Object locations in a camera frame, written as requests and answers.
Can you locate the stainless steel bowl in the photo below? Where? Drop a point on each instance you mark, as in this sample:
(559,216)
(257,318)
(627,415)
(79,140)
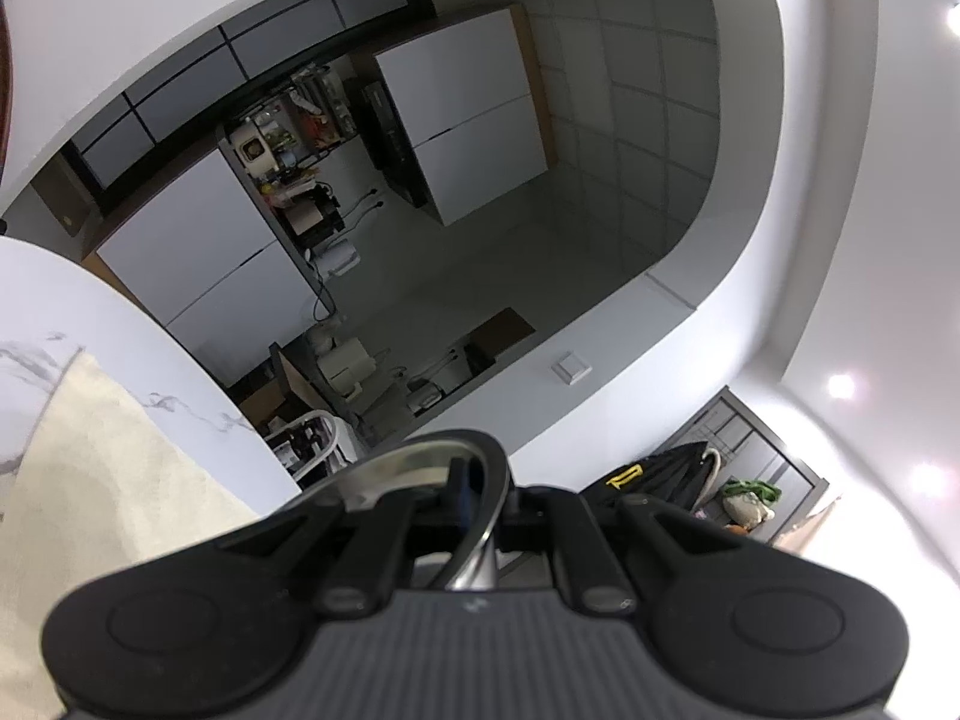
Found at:
(390,469)

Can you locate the black framed sliding door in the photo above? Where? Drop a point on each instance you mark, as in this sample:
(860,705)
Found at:
(187,90)

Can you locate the white base cabinet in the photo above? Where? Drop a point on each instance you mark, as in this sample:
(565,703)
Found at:
(202,262)

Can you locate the white electric kettle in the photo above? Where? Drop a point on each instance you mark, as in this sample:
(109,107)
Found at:
(337,258)

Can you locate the cream hanging tube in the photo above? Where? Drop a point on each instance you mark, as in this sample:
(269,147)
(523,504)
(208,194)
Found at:
(712,469)

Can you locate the black countertop storage rack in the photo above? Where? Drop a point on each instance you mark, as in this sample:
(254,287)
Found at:
(300,116)

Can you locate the black jacket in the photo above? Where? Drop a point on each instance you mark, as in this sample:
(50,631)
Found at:
(660,484)

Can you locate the white wall cabinet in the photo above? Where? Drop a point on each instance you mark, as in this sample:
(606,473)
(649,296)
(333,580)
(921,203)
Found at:
(465,112)

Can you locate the grey door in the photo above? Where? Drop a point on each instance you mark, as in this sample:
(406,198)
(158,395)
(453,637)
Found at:
(757,442)

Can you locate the cream dish mat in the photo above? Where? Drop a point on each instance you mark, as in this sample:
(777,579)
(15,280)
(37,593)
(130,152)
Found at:
(90,480)

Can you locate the ceiling spotlight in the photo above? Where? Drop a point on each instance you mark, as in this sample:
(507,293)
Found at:
(927,477)
(841,386)

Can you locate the cream rice cooker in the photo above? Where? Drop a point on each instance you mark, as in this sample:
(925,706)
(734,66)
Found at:
(251,146)

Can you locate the black range hood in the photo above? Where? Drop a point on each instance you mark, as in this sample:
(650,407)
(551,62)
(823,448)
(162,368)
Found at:
(394,142)

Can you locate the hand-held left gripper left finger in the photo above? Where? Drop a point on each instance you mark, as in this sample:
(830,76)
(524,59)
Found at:
(471,491)

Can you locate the green and white bag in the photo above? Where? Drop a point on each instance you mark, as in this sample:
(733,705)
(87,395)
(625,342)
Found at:
(750,502)

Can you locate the white light switch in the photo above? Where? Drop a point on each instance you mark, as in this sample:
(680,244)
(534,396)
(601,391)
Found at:
(571,367)

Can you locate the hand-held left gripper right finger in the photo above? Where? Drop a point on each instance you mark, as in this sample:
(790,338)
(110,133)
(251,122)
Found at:
(525,510)

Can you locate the black coffee machine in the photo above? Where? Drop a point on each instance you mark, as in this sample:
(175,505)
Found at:
(309,214)

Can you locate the wooden side table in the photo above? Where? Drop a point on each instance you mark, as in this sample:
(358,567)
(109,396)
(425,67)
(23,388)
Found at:
(300,382)

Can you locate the white countertop appliance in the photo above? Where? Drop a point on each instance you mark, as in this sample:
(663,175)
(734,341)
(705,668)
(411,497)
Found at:
(343,367)

